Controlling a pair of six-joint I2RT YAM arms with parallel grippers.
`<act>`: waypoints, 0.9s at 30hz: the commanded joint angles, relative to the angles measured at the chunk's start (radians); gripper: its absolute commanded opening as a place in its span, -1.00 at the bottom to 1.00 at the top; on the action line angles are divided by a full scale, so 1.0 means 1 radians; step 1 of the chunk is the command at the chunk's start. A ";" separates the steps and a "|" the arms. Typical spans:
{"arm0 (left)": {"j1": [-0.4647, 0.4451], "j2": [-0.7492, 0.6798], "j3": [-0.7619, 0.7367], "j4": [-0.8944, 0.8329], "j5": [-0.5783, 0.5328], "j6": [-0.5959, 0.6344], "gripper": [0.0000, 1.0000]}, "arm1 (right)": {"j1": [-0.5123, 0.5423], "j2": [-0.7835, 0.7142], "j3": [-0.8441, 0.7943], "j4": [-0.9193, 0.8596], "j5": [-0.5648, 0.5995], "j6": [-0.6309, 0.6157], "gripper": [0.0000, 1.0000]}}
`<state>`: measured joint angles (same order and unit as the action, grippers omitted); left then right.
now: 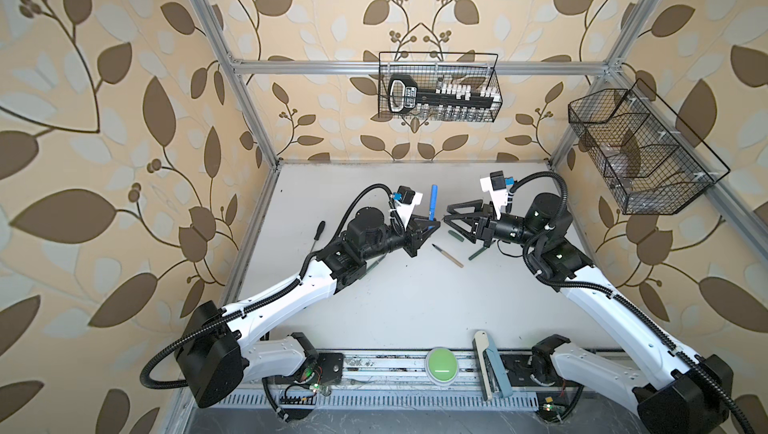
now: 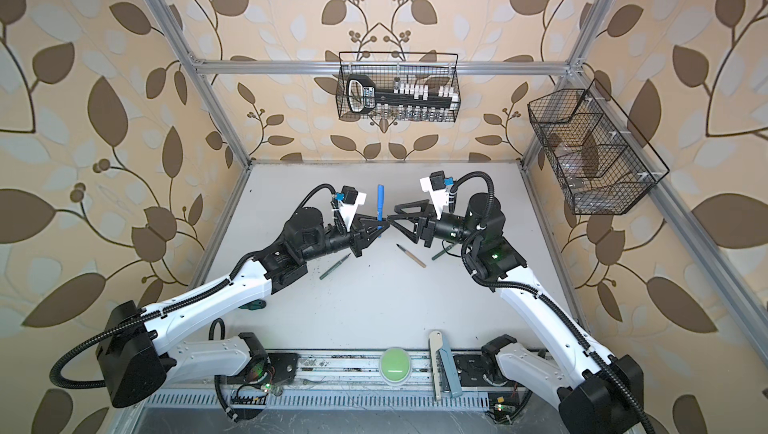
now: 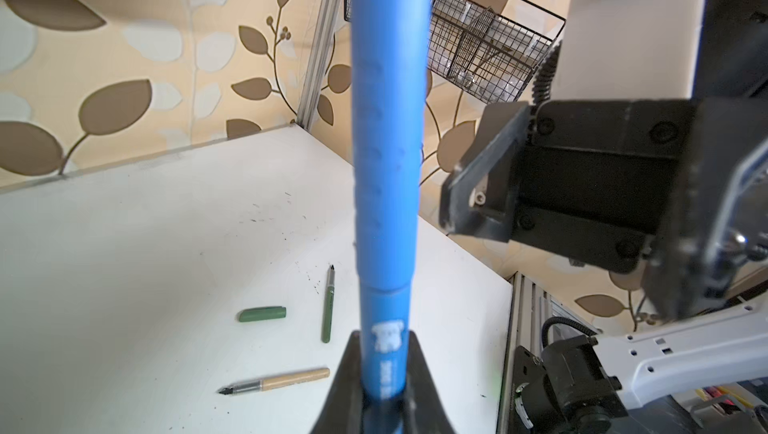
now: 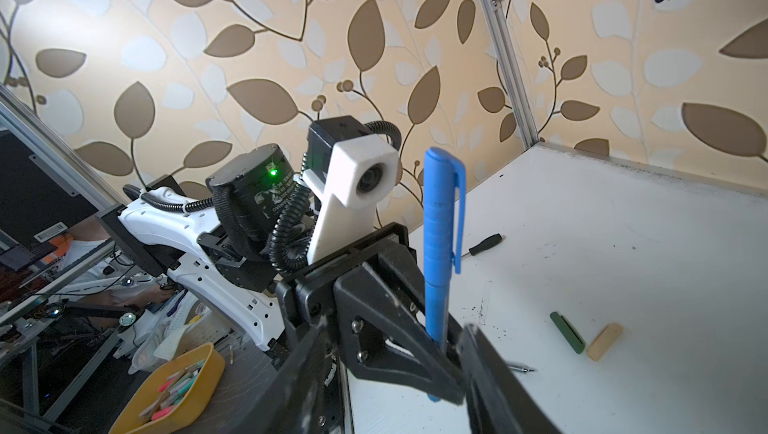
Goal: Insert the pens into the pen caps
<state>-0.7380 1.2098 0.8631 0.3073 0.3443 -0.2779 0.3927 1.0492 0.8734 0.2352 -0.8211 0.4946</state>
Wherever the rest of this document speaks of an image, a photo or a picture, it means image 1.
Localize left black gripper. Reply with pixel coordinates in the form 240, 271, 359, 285
357, 211, 439, 263

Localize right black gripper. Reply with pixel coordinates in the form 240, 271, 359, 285
445, 200, 543, 253

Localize tan pen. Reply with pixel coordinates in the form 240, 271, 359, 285
432, 244, 464, 268

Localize blue pen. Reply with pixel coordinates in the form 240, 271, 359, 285
428, 184, 439, 221

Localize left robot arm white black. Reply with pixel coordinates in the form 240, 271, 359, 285
139, 183, 440, 408

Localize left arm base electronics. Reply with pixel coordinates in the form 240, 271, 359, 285
261, 352, 345, 423

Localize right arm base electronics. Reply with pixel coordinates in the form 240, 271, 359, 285
501, 352, 585, 424

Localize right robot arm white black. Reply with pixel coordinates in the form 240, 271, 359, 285
444, 170, 756, 433

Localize green pen cap right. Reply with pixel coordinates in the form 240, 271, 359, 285
448, 230, 465, 242

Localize green pen right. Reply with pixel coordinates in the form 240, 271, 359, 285
468, 246, 488, 261

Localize green pen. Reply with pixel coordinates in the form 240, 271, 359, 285
468, 246, 488, 261
366, 254, 387, 273

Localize green pen left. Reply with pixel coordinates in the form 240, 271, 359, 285
366, 254, 387, 273

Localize black bit set case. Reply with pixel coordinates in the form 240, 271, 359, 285
384, 74, 502, 114

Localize green round button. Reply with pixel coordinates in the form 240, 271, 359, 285
425, 347, 459, 386

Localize grey teal tool holder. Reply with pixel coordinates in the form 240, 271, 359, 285
473, 330, 514, 402

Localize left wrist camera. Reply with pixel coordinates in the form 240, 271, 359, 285
393, 185, 423, 228

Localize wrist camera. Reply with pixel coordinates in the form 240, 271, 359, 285
480, 170, 515, 220
393, 185, 423, 228

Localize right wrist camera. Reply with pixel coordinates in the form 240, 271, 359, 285
480, 170, 515, 220

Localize black handled screwdriver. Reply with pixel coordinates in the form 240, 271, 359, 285
305, 220, 326, 276

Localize black wire basket back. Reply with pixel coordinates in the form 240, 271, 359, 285
377, 50, 503, 123

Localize black wire basket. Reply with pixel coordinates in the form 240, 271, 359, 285
377, 50, 503, 123
568, 80, 731, 215

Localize aluminium frame rails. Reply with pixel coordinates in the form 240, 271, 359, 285
205, 0, 767, 366

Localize black wire basket right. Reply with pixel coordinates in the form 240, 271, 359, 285
568, 80, 731, 215

